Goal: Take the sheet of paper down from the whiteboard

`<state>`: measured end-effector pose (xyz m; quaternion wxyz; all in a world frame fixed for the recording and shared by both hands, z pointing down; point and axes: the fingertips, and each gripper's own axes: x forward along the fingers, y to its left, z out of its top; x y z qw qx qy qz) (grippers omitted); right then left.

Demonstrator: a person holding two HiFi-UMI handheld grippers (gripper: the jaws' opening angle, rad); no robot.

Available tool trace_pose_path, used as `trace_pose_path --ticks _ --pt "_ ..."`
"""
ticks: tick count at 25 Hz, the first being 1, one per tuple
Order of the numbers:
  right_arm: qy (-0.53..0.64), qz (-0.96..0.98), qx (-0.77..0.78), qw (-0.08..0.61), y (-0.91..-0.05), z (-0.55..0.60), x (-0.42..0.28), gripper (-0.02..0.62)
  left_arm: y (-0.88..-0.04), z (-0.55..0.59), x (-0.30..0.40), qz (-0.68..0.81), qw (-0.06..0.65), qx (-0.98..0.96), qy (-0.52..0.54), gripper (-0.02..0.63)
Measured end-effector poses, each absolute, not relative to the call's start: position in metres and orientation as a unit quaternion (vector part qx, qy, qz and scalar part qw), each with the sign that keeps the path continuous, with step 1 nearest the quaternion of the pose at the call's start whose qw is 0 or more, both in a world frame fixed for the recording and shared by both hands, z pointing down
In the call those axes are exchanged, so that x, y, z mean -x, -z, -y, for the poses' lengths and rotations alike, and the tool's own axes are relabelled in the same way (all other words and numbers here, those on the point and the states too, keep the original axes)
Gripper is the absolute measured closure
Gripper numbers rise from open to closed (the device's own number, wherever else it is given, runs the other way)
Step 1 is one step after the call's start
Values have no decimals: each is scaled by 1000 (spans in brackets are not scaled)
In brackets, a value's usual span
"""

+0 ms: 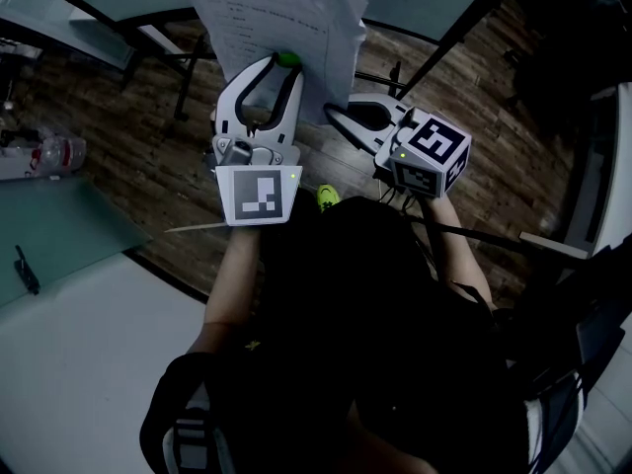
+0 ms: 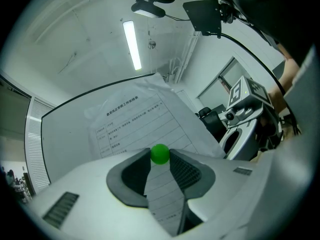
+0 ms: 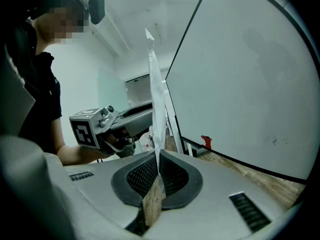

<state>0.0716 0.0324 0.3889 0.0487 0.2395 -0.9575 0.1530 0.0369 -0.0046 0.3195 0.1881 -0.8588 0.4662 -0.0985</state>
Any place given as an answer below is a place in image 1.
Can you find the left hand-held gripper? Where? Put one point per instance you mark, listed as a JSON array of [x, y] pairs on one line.
[[257, 195]]

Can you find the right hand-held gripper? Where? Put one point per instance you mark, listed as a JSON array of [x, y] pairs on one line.
[[429, 156]]

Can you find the green round magnet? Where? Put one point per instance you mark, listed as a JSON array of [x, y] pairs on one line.
[[289, 59]]

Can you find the white printed paper sheet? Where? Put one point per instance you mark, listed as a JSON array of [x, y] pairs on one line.
[[276, 18]]

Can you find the person's left forearm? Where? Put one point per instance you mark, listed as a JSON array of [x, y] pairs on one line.
[[237, 274]]

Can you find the person's right forearm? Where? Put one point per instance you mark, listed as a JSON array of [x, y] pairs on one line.
[[461, 250]]

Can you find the person's green shoe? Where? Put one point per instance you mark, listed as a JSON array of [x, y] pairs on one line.
[[327, 198]]

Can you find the person's black shirt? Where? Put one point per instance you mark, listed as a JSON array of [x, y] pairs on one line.
[[345, 304]]

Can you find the clear plastic water bottle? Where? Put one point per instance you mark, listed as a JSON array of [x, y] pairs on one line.
[[61, 153]]

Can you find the frosted glass panel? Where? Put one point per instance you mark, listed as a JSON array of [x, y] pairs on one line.
[[59, 225]]

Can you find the black glass clamp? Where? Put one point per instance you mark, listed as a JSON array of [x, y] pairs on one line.
[[27, 269]]

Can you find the white table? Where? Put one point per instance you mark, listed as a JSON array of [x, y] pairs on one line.
[[89, 373]]

